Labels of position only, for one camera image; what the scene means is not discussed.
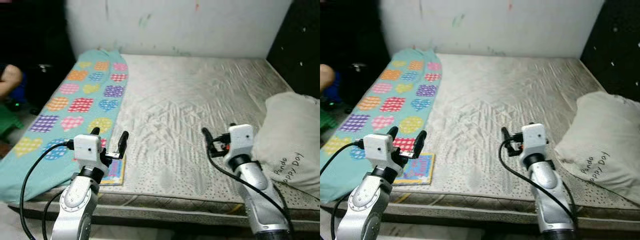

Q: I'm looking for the colourful children's book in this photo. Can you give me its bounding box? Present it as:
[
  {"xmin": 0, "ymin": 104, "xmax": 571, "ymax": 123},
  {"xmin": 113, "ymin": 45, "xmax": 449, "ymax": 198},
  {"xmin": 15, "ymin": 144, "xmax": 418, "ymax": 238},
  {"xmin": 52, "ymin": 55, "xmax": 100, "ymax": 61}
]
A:
[
  {"xmin": 392, "ymin": 152, "xmax": 436, "ymax": 186},
  {"xmin": 100, "ymin": 154, "xmax": 126, "ymax": 186}
]

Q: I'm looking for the white printed pillow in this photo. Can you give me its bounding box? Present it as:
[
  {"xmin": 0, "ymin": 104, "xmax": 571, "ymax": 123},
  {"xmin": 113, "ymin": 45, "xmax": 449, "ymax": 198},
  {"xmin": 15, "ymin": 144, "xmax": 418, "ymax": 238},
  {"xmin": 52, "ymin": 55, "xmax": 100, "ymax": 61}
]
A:
[
  {"xmin": 251, "ymin": 91, "xmax": 321, "ymax": 198},
  {"xmin": 555, "ymin": 91, "xmax": 640, "ymax": 205}
]

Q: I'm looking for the teal blanket with hearts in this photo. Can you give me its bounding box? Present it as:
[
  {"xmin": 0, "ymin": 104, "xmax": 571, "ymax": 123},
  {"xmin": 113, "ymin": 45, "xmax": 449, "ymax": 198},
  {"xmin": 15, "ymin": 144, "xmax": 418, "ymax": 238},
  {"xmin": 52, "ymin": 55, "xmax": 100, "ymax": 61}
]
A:
[
  {"xmin": 320, "ymin": 47, "xmax": 441, "ymax": 203},
  {"xmin": 0, "ymin": 49, "xmax": 130, "ymax": 203}
]

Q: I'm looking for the black tufted headboard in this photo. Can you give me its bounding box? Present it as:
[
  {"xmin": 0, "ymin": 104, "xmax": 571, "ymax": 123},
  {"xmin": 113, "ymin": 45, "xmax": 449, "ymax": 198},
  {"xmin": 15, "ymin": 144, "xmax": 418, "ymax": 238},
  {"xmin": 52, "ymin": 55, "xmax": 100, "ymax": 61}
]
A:
[
  {"xmin": 266, "ymin": 0, "xmax": 321, "ymax": 98},
  {"xmin": 580, "ymin": 0, "xmax": 640, "ymax": 96}
]

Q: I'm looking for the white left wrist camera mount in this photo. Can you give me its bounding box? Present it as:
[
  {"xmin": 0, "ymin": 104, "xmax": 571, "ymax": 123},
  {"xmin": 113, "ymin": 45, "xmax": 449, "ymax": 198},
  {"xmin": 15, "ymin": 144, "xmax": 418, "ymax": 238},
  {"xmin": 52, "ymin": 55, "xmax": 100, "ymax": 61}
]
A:
[
  {"xmin": 73, "ymin": 134, "xmax": 103, "ymax": 168},
  {"xmin": 363, "ymin": 133, "xmax": 393, "ymax": 168}
]

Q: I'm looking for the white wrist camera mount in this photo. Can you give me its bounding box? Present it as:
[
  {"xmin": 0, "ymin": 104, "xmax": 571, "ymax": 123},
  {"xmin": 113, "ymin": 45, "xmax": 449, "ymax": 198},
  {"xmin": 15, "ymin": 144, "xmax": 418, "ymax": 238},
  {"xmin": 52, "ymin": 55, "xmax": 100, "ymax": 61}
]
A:
[
  {"xmin": 227, "ymin": 124, "xmax": 255, "ymax": 158},
  {"xmin": 363, "ymin": 133, "xmax": 393, "ymax": 168},
  {"xmin": 73, "ymin": 134, "xmax": 103, "ymax": 168},
  {"xmin": 521, "ymin": 123, "xmax": 548, "ymax": 156}
]

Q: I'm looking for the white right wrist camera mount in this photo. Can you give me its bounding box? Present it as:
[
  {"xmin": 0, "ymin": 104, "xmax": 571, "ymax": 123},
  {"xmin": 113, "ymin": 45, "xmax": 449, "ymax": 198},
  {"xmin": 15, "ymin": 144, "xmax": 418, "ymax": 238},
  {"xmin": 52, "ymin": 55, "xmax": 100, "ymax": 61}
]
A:
[
  {"xmin": 227, "ymin": 124, "xmax": 255, "ymax": 158},
  {"xmin": 521, "ymin": 123, "xmax": 548, "ymax": 156}
]

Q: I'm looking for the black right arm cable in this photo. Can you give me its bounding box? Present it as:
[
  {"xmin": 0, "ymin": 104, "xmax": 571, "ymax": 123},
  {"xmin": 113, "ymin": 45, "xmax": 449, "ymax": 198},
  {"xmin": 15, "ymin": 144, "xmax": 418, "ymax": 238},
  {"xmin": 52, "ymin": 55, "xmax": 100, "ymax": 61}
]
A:
[
  {"xmin": 498, "ymin": 140, "xmax": 576, "ymax": 221},
  {"xmin": 206, "ymin": 142, "xmax": 293, "ymax": 231}
]

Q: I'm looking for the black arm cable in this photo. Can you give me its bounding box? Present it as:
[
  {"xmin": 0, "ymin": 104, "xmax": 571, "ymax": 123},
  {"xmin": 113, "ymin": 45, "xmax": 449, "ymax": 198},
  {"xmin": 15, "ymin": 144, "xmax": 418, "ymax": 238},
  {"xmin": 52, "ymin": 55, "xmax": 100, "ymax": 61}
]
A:
[
  {"xmin": 42, "ymin": 187, "xmax": 66, "ymax": 240},
  {"xmin": 330, "ymin": 192, "xmax": 353, "ymax": 240},
  {"xmin": 498, "ymin": 140, "xmax": 576, "ymax": 221},
  {"xmin": 206, "ymin": 142, "xmax": 293, "ymax": 231}
]

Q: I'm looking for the black left wrist camera cable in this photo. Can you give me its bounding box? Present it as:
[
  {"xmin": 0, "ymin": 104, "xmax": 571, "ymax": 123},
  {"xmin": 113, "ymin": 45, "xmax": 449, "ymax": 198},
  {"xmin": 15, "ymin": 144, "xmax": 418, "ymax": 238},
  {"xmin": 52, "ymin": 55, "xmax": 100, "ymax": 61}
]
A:
[
  {"xmin": 320, "ymin": 142, "xmax": 366, "ymax": 176},
  {"xmin": 19, "ymin": 142, "xmax": 76, "ymax": 240}
]

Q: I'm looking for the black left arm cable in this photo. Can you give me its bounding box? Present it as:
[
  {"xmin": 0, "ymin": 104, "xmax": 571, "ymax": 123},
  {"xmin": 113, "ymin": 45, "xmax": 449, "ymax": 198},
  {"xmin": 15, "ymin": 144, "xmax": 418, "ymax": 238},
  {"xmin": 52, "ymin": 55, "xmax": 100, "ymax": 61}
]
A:
[
  {"xmin": 330, "ymin": 192, "xmax": 353, "ymax": 240},
  {"xmin": 42, "ymin": 187, "xmax": 66, "ymax": 240}
]

